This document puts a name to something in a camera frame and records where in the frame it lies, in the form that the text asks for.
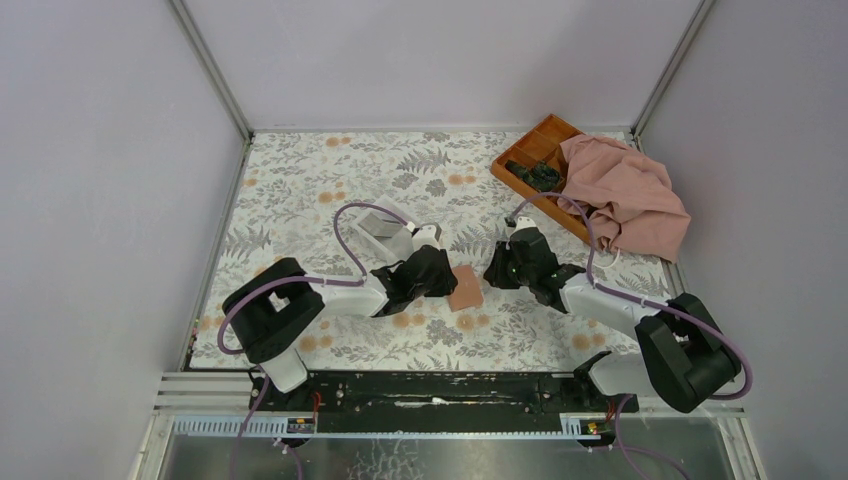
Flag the tan leather card holder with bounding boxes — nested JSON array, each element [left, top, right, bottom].
[[448, 265, 484, 312]]

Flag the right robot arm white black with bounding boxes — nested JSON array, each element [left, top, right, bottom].
[[484, 217, 752, 413]]

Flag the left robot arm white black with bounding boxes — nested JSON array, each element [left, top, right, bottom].
[[222, 245, 458, 411]]

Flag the white plastic card box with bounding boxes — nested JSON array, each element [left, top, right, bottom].
[[352, 195, 420, 264]]

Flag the silver cards in box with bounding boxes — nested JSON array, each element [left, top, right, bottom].
[[361, 214, 404, 238]]

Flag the dark green items in tray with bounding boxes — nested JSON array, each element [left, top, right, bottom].
[[505, 160, 562, 192]]

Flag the orange wooden tray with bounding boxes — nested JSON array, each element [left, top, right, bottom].
[[490, 114, 589, 244]]

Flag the floral table mat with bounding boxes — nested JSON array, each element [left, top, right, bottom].
[[188, 132, 638, 371]]

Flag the pink cloth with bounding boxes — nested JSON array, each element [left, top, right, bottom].
[[560, 134, 691, 262]]

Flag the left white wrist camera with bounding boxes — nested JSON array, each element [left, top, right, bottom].
[[411, 223, 442, 251]]

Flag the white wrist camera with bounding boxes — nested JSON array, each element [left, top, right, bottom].
[[411, 223, 442, 251], [505, 216, 537, 237]]

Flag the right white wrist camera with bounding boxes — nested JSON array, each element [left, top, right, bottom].
[[505, 216, 537, 237]]

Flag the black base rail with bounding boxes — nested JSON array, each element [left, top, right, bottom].
[[249, 370, 639, 434]]

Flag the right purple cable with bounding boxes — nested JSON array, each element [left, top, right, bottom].
[[506, 192, 755, 480]]

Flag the purple cable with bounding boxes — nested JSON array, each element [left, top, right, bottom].
[[217, 201, 419, 480], [506, 192, 755, 480]]

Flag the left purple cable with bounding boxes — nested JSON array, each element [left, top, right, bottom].
[[217, 201, 419, 480]]

